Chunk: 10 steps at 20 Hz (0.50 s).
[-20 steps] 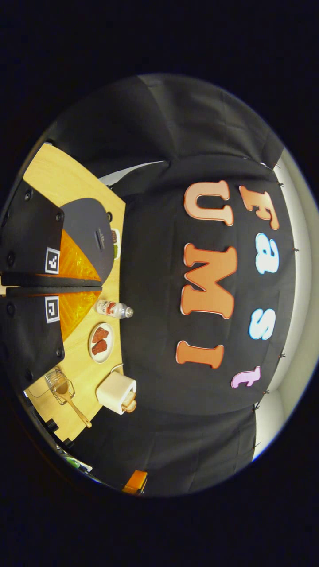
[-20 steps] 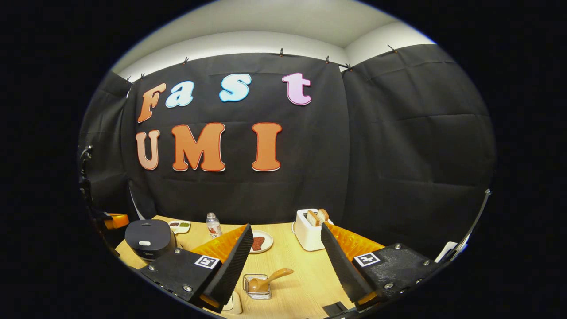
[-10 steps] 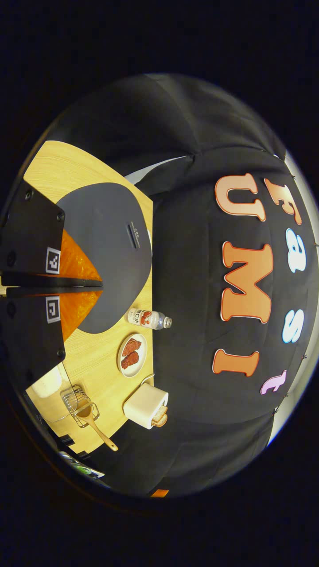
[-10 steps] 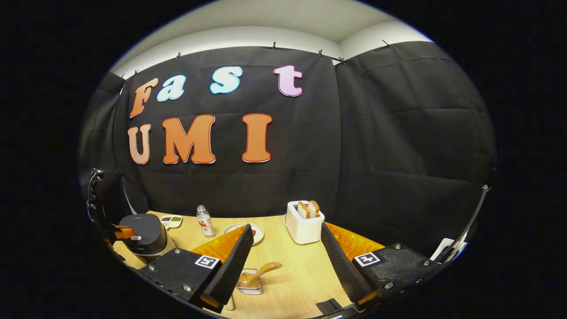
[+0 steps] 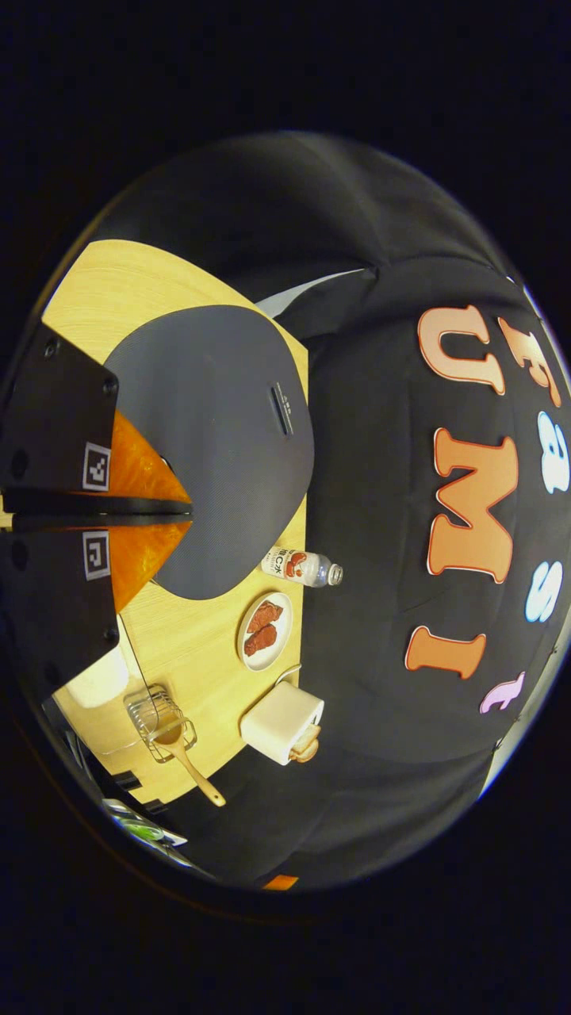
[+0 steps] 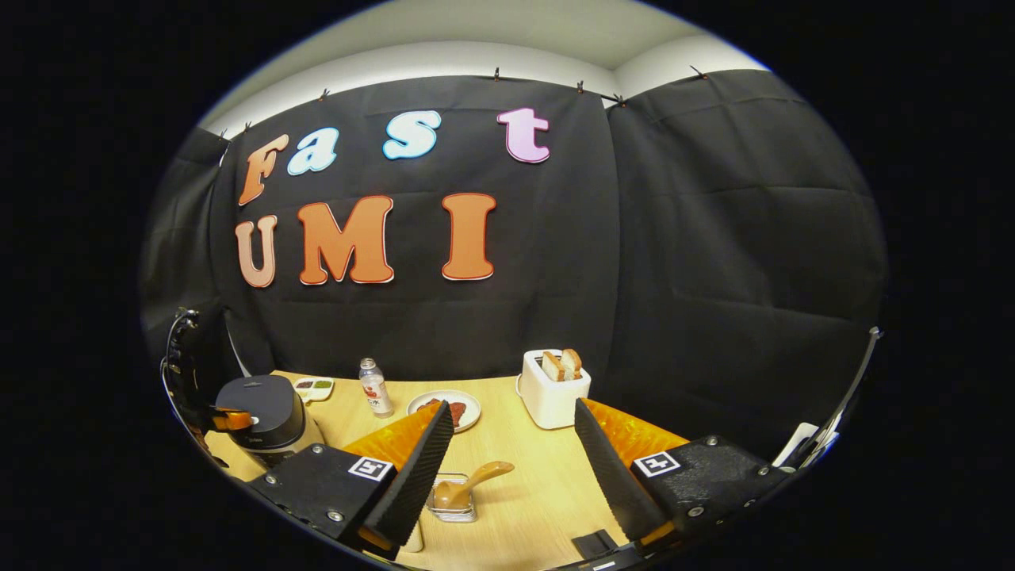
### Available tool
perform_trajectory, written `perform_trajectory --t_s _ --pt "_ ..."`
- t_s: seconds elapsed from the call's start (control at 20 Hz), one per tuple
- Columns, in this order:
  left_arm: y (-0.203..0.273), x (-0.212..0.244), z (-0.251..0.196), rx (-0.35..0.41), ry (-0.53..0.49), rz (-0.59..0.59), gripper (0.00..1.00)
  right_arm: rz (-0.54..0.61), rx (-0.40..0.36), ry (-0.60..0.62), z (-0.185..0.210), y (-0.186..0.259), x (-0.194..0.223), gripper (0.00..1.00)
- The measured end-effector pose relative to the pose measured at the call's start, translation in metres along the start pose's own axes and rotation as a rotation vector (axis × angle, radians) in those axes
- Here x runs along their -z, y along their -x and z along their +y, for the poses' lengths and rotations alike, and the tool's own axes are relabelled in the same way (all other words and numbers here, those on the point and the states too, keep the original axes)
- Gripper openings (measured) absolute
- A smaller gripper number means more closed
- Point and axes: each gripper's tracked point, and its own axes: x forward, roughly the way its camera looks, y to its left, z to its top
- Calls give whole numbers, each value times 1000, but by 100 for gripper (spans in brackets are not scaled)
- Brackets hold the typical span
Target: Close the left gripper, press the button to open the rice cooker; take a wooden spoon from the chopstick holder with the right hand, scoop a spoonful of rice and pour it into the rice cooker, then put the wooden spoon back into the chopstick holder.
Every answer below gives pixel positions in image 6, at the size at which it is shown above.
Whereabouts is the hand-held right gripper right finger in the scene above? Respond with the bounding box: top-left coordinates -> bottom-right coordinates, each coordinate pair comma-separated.
574,398 -> 794,548

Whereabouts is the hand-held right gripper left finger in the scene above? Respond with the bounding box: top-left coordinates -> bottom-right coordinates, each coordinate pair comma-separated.
246,400 -> 455,561

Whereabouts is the dark grey rice cooker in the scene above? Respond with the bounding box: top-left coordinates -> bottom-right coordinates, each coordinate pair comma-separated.
216,375 -> 324,469

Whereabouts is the wooden spoon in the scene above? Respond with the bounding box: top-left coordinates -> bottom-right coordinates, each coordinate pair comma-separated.
434,462 -> 515,510

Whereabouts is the white round plate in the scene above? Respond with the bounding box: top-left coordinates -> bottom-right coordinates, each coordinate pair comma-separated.
407,389 -> 482,434

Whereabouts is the white toaster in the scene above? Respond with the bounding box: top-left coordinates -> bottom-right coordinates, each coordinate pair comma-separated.
516,349 -> 592,431

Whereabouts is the clear plastic drink bottle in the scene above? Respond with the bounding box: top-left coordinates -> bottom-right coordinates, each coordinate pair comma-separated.
358,358 -> 395,419

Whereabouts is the black backdrop cloth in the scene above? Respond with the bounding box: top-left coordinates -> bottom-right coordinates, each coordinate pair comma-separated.
141,70 -> 887,461

